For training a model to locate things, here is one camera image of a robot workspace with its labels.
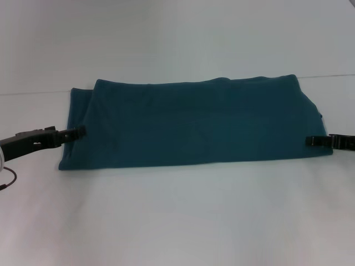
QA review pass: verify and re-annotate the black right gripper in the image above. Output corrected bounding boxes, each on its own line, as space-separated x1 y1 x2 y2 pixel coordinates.
305 134 355 152

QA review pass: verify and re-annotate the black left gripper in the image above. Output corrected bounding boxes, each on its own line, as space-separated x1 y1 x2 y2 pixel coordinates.
0 125 87 163

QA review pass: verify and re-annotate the teal t-shirt with FREE print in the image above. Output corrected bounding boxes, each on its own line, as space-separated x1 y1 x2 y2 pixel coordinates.
57 73 333 172

